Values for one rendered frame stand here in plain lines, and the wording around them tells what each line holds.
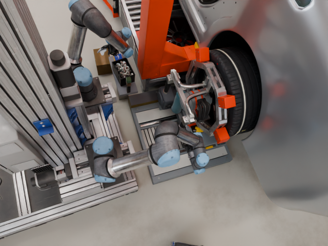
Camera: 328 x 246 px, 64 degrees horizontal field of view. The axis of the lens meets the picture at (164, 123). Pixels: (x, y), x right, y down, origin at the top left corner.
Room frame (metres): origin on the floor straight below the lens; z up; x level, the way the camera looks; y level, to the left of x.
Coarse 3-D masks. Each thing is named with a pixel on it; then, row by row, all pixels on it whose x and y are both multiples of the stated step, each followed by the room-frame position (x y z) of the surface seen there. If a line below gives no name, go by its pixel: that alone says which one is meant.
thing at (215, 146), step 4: (180, 112) 1.28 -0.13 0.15; (176, 116) 1.25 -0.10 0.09; (180, 116) 1.24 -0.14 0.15; (180, 120) 1.18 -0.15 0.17; (184, 128) 1.12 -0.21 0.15; (212, 144) 1.05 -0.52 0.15; (216, 144) 1.05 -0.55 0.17; (220, 144) 1.06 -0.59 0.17; (224, 144) 1.08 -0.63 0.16; (208, 148) 0.98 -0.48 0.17; (212, 148) 1.01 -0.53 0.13
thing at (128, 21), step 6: (120, 0) 2.24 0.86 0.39; (120, 6) 2.22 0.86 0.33; (120, 12) 2.22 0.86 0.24; (126, 12) 2.10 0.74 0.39; (126, 18) 2.02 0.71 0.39; (126, 24) 2.01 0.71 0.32; (132, 24) 1.97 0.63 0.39; (132, 30) 1.89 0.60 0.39; (132, 36) 1.82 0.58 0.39; (132, 42) 1.81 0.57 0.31; (138, 42) 1.76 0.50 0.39; (138, 48) 1.69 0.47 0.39
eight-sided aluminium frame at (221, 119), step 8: (192, 64) 1.26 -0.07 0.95; (200, 64) 1.19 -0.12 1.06; (208, 64) 1.16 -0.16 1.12; (192, 72) 1.30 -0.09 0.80; (208, 72) 1.10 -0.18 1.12; (216, 72) 1.12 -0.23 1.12; (192, 80) 1.27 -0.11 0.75; (216, 80) 1.08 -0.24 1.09; (192, 88) 1.23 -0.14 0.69; (216, 88) 1.00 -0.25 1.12; (224, 88) 1.02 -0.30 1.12; (216, 96) 0.96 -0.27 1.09; (216, 104) 0.93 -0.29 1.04; (216, 112) 0.90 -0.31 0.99; (224, 112) 0.91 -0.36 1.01; (216, 120) 0.87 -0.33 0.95; (224, 120) 0.87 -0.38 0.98; (200, 128) 0.94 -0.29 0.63; (208, 128) 0.93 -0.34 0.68; (216, 128) 0.84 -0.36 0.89
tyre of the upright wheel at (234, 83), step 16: (224, 48) 1.37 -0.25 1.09; (240, 48) 1.38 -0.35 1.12; (224, 64) 1.15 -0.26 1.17; (240, 64) 1.19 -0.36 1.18; (224, 80) 1.08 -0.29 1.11; (256, 80) 1.13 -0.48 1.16; (240, 96) 0.99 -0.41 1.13; (256, 96) 1.04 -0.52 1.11; (240, 112) 0.92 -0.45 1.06; (256, 112) 0.98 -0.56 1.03
